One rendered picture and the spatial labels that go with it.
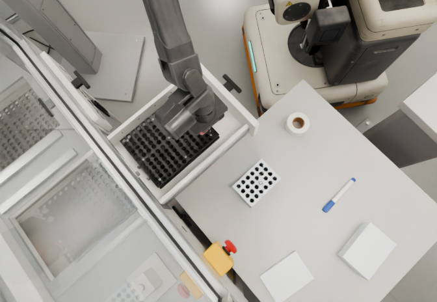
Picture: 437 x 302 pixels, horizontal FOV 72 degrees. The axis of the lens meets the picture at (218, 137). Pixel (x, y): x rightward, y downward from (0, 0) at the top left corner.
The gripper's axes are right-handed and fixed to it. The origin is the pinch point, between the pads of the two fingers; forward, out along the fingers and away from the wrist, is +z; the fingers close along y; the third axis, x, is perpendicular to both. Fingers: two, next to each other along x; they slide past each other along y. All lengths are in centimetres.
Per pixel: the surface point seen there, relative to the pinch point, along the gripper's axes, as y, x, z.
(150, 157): 17.4, -3.8, 4.2
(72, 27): 11, -102, 58
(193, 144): 6.2, 1.3, 4.0
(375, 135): -60, 38, 52
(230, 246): 15.8, 28.1, 4.1
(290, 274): 8.4, 45.6, 15.6
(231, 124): -6.8, 2.4, 10.2
